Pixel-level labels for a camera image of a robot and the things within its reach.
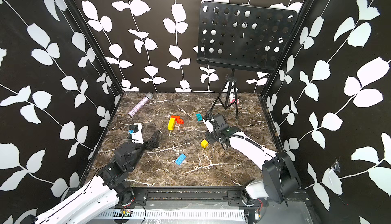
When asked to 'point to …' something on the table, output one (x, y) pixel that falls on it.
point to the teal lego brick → (199, 116)
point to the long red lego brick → (177, 118)
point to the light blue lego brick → (180, 158)
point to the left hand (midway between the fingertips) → (151, 128)
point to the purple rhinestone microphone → (148, 96)
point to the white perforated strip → (172, 213)
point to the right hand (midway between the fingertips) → (207, 131)
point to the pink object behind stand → (233, 100)
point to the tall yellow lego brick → (171, 123)
